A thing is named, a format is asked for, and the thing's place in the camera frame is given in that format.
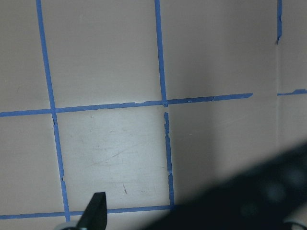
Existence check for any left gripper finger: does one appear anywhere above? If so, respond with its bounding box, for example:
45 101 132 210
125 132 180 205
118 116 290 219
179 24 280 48
75 192 107 230

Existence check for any black braided cable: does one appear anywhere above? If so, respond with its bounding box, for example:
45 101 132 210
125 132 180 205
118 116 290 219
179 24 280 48
141 141 307 230

